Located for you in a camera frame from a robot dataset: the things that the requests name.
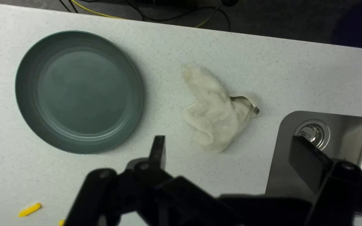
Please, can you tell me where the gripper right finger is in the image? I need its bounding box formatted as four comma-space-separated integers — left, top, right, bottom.
288, 135, 362, 226

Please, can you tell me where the grey-green plate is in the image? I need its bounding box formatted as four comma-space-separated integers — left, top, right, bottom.
15, 30, 144, 154

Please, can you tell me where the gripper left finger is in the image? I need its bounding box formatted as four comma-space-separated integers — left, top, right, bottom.
64, 135, 219, 226

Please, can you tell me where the steel sink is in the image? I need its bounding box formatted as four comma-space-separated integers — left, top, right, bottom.
265, 110, 362, 217

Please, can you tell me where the yellow cable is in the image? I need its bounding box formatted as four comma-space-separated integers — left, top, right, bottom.
70, 0, 222, 29

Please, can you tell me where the white cloth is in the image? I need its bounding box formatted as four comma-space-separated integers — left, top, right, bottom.
181, 64, 260, 153

